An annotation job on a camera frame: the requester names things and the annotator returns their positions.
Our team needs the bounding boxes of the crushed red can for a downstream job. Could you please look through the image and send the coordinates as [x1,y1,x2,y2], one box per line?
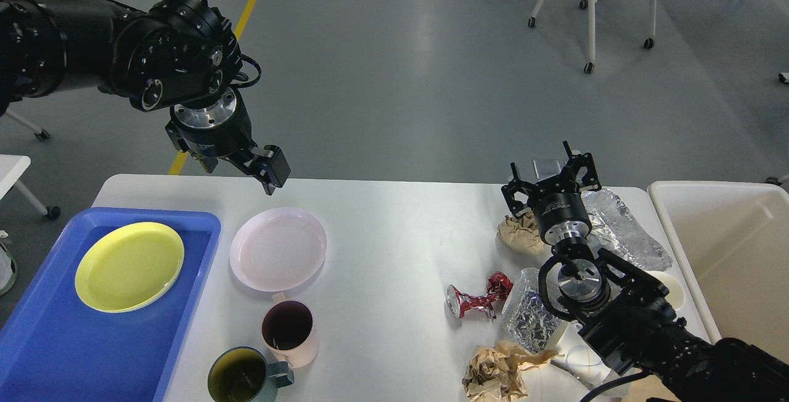
[445,272,513,320]

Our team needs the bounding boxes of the pink plate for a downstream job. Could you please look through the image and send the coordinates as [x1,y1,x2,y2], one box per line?
[229,207,328,292]

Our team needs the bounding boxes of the white plastic bin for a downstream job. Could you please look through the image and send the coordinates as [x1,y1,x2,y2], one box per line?
[648,181,788,361]

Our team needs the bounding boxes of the crumpled foil ball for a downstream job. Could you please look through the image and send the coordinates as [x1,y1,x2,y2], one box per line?
[502,268,568,354]

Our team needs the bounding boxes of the crumpled brown paper front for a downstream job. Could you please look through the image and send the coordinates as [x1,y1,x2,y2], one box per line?
[462,340,557,401]

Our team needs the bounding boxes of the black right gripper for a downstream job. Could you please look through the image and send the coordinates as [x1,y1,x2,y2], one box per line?
[501,141,603,245]

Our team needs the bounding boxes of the crumpled brown paper back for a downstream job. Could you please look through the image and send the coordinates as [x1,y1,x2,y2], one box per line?
[497,211,545,256]

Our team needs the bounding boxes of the white paper cup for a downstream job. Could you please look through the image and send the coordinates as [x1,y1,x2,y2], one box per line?
[647,271,685,310]

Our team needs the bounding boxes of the clear plastic wrap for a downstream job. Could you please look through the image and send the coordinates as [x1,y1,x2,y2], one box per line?
[522,322,619,401]

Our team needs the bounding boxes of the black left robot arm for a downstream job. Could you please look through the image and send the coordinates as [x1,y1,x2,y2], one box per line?
[1,0,291,195]

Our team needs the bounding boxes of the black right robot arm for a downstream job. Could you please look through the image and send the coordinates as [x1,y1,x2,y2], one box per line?
[501,146,788,401]

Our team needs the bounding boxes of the pink ribbed mug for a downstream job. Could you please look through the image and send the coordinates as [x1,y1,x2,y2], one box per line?
[260,292,319,369]

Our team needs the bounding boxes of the crumpled brown paper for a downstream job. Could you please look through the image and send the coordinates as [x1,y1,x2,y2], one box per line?
[462,340,557,401]
[497,211,545,256]

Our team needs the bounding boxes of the crumpled foil sheet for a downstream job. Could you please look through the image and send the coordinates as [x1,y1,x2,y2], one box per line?
[581,188,673,272]

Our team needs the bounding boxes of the yellow plate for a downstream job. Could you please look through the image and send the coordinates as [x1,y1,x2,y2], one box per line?
[74,221,185,314]

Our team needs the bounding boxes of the blue plastic tray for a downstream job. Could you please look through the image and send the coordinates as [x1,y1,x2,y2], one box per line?
[1,207,221,401]

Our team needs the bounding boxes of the white side table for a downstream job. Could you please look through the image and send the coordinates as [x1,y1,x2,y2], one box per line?
[0,103,62,220]

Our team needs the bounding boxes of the teal mug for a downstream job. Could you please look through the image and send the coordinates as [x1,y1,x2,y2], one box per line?
[206,347,294,401]

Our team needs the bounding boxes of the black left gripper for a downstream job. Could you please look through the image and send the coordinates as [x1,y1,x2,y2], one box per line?
[165,88,291,196]

